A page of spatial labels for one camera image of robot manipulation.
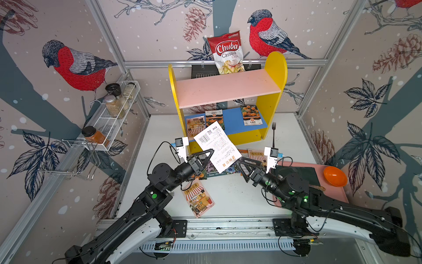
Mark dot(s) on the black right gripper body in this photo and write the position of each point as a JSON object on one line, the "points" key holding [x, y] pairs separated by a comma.
{"points": [[260, 177]]}

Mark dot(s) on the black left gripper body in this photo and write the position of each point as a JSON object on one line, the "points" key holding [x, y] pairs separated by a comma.
{"points": [[193, 165]]}

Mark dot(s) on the blue flower seed bag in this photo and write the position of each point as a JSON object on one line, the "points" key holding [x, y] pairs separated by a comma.
{"points": [[232, 169]]}

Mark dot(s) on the white text seed bag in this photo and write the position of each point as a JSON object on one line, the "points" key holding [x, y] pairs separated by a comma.
{"points": [[225, 152]]}

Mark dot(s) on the pink shop seed bag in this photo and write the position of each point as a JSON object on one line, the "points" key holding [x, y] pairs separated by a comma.
{"points": [[198, 200]]}

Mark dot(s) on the marigold seed bag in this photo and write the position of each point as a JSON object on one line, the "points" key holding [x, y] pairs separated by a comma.
{"points": [[251, 115], [215, 116]]}

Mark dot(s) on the orange back-side seed bag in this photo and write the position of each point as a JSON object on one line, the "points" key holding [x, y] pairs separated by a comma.
{"points": [[244, 153]]}

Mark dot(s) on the purple flower seed bag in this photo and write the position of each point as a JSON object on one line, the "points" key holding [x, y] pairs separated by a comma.
{"points": [[210, 171]]}

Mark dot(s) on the shop picture seed bag top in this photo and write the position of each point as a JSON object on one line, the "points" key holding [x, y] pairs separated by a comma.
{"points": [[257, 155]]}

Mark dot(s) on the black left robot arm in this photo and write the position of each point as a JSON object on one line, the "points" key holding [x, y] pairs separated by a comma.
{"points": [[144, 220]]}

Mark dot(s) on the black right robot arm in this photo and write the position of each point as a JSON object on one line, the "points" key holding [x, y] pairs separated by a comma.
{"points": [[382, 227]]}

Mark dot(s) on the large shop seed bag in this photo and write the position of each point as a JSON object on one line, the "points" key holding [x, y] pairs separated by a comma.
{"points": [[194, 126]]}

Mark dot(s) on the yellow wooden shelf unit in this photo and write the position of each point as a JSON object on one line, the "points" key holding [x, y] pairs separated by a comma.
{"points": [[266, 85]]}

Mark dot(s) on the red Chuba chips bag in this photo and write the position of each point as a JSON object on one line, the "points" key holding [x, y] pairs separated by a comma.
{"points": [[227, 53]]}

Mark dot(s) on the black fork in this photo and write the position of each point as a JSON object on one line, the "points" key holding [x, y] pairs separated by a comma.
{"points": [[273, 129]]}

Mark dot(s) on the orange bowl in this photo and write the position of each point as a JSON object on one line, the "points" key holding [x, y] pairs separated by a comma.
{"points": [[335, 176]]}

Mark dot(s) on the pink tray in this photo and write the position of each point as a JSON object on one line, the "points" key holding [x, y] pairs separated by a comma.
{"points": [[315, 175]]}

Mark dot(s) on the beige spice jar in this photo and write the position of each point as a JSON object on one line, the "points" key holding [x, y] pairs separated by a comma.
{"points": [[114, 107]]}

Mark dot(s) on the orange spice jar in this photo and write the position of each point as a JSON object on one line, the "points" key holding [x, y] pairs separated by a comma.
{"points": [[93, 135]]}

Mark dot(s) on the black lid spice jar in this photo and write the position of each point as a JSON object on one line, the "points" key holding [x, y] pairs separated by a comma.
{"points": [[115, 89]]}

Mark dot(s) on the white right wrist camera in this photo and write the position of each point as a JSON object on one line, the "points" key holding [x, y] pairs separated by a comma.
{"points": [[272, 155]]}

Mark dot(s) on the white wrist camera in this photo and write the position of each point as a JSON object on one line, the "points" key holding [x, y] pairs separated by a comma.
{"points": [[181, 144], [272, 155]]}

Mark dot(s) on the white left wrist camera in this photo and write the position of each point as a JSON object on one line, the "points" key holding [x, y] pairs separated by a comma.
{"points": [[181, 144]]}

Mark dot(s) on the colourful handled spoon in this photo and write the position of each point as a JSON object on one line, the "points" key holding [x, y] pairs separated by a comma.
{"points": [[318, 187]]}

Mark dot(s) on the black metal bracket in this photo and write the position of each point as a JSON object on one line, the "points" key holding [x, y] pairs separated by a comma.
{"points": [[199, 71]]}

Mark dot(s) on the white wire spice rack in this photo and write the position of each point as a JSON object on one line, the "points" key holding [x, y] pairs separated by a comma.
{"points": [[101, 132]]}

